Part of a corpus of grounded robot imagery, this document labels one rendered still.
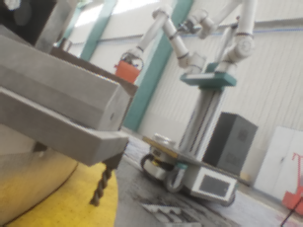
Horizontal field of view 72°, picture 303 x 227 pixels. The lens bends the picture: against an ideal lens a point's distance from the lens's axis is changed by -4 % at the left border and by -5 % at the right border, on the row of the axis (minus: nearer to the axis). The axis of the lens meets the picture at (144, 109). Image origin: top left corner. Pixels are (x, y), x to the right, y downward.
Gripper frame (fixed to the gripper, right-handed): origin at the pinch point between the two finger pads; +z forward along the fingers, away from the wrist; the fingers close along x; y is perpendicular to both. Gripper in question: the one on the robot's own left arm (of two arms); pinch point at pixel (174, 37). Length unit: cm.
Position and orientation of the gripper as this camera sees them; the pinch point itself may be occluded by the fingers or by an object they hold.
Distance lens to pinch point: 180.0
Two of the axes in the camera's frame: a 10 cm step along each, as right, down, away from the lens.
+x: 2.2, 1.5, -9.6
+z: -7.4, 6.7, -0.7
